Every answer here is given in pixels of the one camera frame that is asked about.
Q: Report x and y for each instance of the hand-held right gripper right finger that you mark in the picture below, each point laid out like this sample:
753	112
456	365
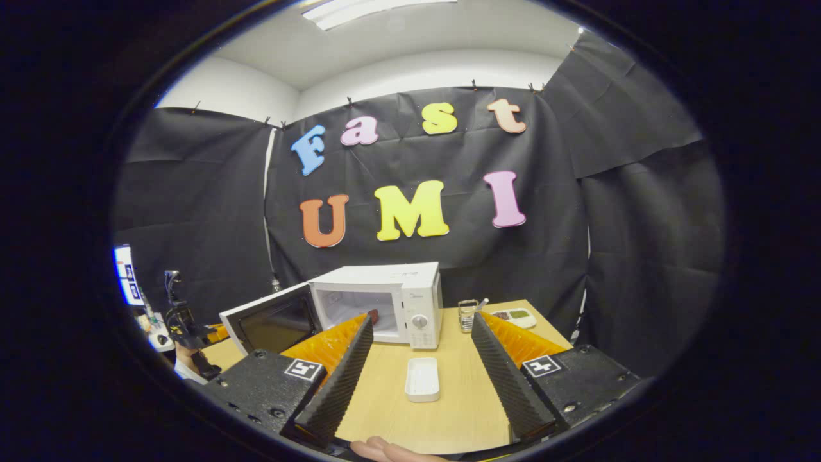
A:
510	385

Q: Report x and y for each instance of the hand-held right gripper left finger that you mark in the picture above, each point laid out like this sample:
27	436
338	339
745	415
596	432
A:
340	382

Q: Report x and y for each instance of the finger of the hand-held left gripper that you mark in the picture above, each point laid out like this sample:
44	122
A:
220	333

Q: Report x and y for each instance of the red meat piece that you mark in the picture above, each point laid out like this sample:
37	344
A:
374	316

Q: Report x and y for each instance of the white microwave oven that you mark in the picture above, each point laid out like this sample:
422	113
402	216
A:
385	276

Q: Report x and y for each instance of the white divided snack tray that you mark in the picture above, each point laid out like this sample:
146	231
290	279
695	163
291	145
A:
519	316

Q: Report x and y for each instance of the white blue signboard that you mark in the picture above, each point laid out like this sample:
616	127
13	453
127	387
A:
128	276

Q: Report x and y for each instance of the clear plastic water bottle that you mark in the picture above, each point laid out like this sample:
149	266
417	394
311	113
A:
276	284

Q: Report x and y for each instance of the white rectangular dish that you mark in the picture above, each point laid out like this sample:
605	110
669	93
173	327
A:
423	378

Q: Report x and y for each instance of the black backdrop cloth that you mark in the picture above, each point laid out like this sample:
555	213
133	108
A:
417	154

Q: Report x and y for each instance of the row of black cloth clips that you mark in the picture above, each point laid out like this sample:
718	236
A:
474	85

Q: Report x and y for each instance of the large ceiling light panel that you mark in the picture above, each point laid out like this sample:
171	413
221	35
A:
359	9

